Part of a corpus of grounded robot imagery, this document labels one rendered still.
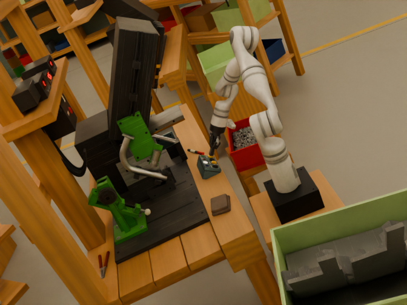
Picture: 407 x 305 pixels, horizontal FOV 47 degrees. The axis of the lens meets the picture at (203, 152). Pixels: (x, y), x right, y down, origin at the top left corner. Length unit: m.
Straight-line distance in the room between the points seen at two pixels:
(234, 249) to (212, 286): 1.22
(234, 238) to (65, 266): 0.61
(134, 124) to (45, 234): 0.75
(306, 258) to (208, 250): 0.38
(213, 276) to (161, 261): 1.20
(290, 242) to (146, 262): 0.59
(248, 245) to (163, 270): 0.33
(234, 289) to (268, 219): 1.11
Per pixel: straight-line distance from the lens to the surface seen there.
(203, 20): 5.19
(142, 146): 2.21
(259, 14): 4.86
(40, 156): 1.98
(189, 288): 3.07
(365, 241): 1.67
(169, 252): 1.91
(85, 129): 2.42
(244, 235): 1.77
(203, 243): 1.86
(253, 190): 2.34
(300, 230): 1.66
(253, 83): 1.75
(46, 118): 1.82
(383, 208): 1.67
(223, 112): 2.16
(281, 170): 1.75
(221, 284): 2.98
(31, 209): 1.64
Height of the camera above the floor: 1.99
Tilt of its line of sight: 27 degrees down
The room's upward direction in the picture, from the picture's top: 25 degrees counter-clockwise
